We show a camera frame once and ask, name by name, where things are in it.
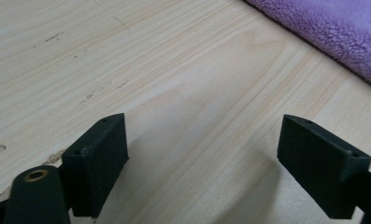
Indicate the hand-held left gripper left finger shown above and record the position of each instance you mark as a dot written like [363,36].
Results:
[96,165]

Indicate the black and purple cloth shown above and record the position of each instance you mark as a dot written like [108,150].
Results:
[329,34]

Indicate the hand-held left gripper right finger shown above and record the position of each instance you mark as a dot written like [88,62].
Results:
[317,168]

